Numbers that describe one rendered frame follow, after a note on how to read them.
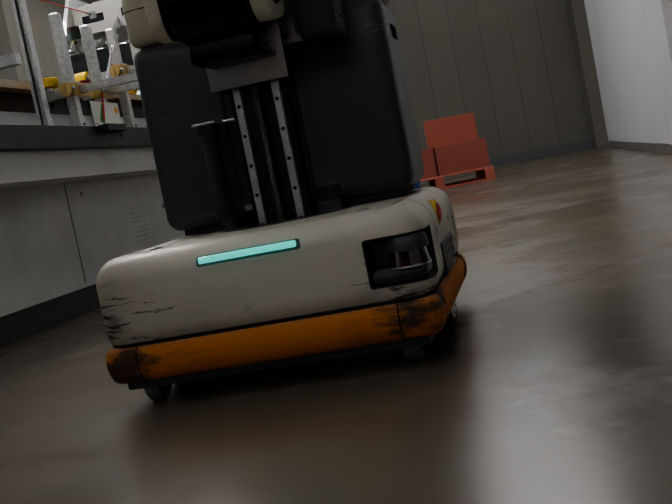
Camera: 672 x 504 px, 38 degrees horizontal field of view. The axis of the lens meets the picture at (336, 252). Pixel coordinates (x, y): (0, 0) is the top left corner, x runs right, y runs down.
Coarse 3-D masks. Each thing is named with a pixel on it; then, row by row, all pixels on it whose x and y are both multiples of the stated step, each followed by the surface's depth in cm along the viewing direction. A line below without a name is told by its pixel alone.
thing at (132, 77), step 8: (104, 80) 361; (112, 80) 361; (120, 80) 360; (128, 80) 360; (136, 80) 360; (80, 88) 363; (88, 88) 363; (96, 88) 362; (104, 88) 364; (48, 96) 366; (56, 96) 366
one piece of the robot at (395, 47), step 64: (128, 0) 203; (384, 0) 210; (320, 64) 197; (384, 64) 195; (192, 128) 204; (256, 128) 197; (320, 128) 199; (384, 128) 196; (192, 192) 205; (256, 192) 197; (320, 192) 198; (384, 192) 200
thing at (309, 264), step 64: (128, 256) 179; (192, 256) 173; (256, 256) 170; (320, 256) 168; (384, 256) 170; (448, 256) 193; (128, 320) 176; (192, 320) 174; (256, 320) 172; (320, 320) 169; (384, 320) 166; (128, 384) 180
